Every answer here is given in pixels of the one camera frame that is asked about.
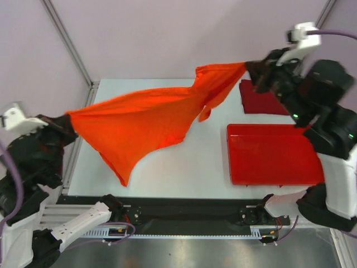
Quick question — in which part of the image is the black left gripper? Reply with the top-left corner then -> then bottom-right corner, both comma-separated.
26,112 -> 80,181

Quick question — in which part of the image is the orange t shirt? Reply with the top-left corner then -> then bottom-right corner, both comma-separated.
66,63 -> 246,186

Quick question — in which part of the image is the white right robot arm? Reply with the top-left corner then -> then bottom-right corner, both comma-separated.
245,49 -> 356,232

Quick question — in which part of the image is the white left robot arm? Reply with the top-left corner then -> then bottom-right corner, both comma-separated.
1,114 -> 123,267

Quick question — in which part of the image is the folded dark red t shirt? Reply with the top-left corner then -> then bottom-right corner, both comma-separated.
239,79 -> 289,116

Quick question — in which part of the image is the red plastic tray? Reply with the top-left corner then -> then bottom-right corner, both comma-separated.
226,124 -> 324,187

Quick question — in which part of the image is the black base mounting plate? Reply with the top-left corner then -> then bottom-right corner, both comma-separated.
57,196 -> 290,236

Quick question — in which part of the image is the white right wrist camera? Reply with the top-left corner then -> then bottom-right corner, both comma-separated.
276,22 -> 321,66

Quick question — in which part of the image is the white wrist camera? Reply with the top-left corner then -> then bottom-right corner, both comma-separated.
276,22 -> 321,66
1,102 -> 49,135

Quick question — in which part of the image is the left aluminium frame post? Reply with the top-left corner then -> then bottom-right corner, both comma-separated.
40,0 -> 97,89

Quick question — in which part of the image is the aluminium frame post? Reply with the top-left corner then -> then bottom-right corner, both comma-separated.
40,0 -> 97,89
315,0 -> 338,28

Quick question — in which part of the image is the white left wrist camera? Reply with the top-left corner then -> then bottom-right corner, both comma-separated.
1,102 -> 49,135

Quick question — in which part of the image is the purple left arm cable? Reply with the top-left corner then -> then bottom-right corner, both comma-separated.
0,138 -> 25,227

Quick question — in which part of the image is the aluminium front rail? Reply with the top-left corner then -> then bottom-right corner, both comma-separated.
40,204 -> 92,226

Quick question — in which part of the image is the right aluminium frame post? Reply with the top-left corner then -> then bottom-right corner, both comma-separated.
315,0 -> 338,28

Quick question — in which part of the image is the grey slotted cable duct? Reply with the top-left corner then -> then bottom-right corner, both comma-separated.
82,225 -> 279,240

